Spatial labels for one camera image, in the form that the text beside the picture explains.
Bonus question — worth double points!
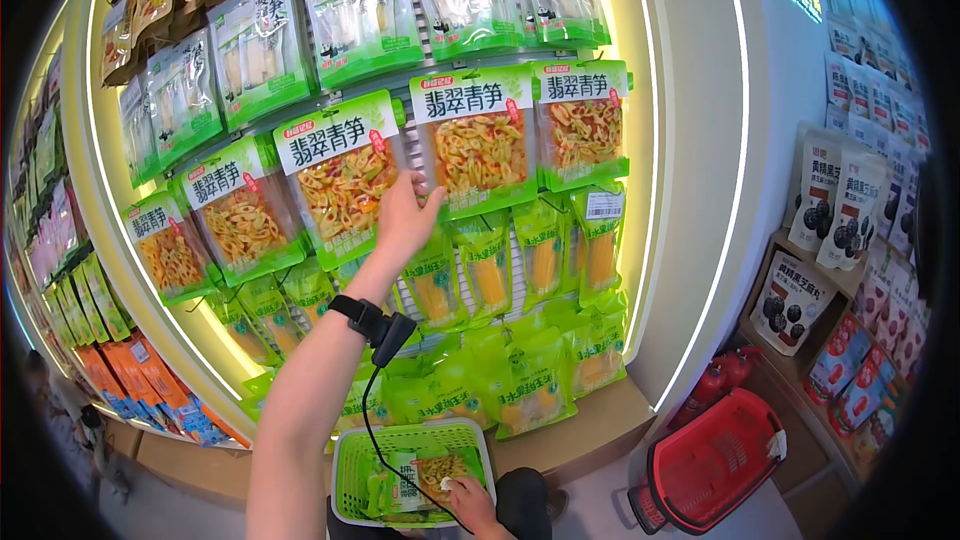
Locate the person's left fingers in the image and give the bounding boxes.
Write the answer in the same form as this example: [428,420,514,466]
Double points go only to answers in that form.
[387,169,426,202]

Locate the green plastic shopping basket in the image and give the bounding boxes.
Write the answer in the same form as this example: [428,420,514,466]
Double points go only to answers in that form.
[330,417,498,531]

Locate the person's right hand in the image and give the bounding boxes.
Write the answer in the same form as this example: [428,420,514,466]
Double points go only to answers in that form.
[441,475,502,540]

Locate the red plastic shopping basket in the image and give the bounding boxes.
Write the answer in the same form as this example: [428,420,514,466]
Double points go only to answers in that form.
[627,387,789,537]

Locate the black wrist band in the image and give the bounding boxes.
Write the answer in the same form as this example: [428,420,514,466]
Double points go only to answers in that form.
[327,294,419,369]

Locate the curved full shop shelf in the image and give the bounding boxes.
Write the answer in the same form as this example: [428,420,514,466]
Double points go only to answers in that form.
[3,37,250,451]

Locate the green bamboo shoot packet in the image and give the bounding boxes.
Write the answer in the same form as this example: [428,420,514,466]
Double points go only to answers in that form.
[367,448,489,523]
[408,63,540,223]

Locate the red fire extinguisher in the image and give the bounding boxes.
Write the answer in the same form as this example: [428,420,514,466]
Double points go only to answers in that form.
[667,361,735,433]
[712,345,767,393]

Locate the wooden full shop shelf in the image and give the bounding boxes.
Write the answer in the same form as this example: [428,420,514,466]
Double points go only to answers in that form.
[738,15,936,483]

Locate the person's right fingers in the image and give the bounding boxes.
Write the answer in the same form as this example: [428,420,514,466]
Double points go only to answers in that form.
[441,475,475,511]

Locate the person's left hand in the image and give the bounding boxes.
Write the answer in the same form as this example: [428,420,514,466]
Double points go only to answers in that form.
[372,169,449,273]

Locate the person's left thumb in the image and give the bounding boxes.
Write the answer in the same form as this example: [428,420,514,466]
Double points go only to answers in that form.
[420,187,449,225]

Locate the lit full shop shelf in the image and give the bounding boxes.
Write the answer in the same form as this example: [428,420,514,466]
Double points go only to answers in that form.
[63,0,663,513]

